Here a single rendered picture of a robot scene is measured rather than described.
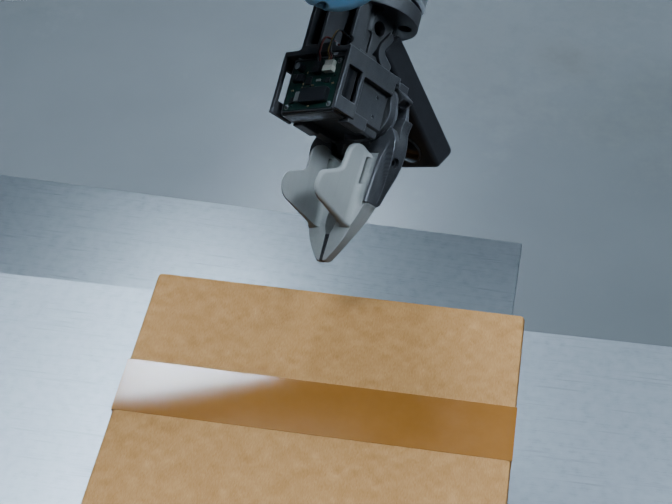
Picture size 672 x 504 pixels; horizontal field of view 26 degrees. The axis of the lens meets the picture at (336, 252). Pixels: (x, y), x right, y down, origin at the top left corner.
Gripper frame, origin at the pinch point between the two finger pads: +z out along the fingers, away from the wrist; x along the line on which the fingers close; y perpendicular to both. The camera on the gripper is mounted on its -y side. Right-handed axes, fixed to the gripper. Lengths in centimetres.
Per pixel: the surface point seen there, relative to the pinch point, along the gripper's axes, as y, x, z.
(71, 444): -10.7, -39.2, 16.6
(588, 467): -42.4, -1.1, 6.5
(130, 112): -94, -165, -66
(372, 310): -6.0, 0.0, 2.9
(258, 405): 1.8, -1.6, 13.3
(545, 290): -135, -80, -43
